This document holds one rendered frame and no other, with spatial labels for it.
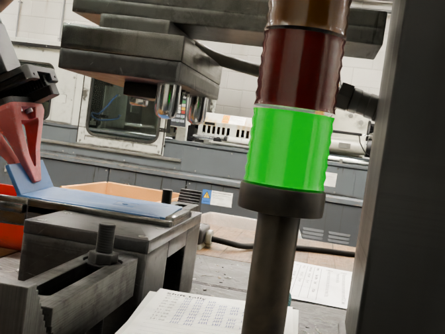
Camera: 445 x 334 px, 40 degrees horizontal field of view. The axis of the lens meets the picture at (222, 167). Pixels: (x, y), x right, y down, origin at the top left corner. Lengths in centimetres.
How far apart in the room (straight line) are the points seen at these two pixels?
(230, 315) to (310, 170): 18
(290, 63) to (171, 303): 22
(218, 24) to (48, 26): 757
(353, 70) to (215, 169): 250
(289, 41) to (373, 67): 675
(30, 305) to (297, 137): 14
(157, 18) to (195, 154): 465
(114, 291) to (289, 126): 19
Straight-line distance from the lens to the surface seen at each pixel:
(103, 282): 39
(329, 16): 28
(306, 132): 27
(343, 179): 498
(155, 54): 48
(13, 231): 77
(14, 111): 59
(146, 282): 47
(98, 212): 55
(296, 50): 27
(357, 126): 558
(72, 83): 562
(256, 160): 27
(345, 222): 501
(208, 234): 91
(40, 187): 62
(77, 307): 35
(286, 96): 27
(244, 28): 51
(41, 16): 814
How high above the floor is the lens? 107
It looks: 3 degrees down
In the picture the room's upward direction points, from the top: 8 degrees clockwise
